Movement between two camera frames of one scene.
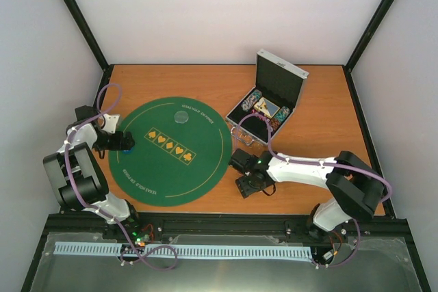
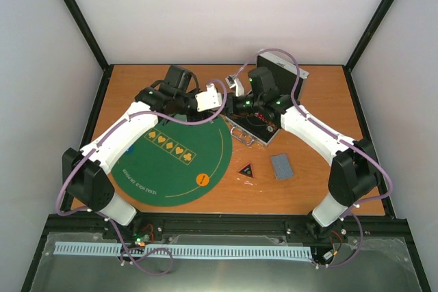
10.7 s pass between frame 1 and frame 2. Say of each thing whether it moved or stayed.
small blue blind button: stayed
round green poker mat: stayed
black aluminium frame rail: stayed
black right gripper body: moved
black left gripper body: moved
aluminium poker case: stayed
